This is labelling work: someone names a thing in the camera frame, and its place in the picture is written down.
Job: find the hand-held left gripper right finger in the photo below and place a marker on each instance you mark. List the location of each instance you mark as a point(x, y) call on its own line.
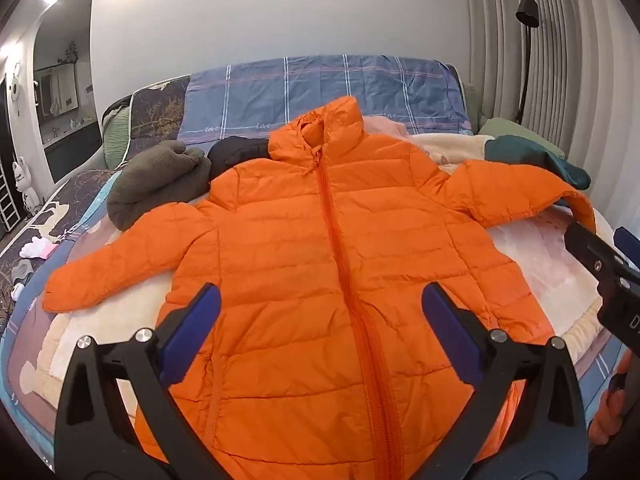
point(452, 340)

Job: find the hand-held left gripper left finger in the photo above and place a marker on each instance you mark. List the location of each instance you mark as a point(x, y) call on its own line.
point(192, 340)

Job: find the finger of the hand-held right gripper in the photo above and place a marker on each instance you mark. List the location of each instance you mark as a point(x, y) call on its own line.
point(629, 240)
point(592, 252)

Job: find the orange puffer jacket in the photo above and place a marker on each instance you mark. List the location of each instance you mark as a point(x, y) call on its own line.
point(300, 260)

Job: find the person's right hand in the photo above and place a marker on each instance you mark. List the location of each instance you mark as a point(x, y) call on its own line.
point(607, 410)

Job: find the cream blanket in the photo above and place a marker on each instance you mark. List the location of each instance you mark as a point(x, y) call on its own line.
point(540, 270)

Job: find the teal garment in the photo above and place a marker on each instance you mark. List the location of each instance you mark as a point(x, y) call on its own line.
point(535, 160)

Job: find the sage green pillow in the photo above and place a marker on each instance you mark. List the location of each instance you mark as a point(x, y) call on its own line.
point(515, 130)

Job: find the grey fleece garment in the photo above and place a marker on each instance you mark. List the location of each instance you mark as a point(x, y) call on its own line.
point(155, 185)

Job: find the pink socks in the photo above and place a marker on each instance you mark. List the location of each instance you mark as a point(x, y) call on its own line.
point(39, 249)

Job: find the black garment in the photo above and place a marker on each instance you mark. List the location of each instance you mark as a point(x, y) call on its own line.
point(237, 155)

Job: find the white pleated curtain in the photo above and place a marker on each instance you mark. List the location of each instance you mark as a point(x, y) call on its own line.
point(565, 60)

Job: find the patterned bed sheet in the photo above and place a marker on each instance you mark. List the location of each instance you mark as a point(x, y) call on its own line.
point(60, 200)

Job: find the green ribbed pillow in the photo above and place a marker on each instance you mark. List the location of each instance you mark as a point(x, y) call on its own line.
point(116, 135)

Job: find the pink quilted garment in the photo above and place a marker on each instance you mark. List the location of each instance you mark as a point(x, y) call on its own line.
point(385, 125)

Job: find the dark patterned pillow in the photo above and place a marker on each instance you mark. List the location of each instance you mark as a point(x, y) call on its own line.
point(160, 110)

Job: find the black floor lamp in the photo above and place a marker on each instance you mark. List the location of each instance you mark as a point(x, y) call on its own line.
point(527, 15)

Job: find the arched mirror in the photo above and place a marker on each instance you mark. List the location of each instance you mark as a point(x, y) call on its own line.
point(65, 85)

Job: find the white bear wall decoration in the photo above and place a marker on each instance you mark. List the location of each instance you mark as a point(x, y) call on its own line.
point(16, 92)

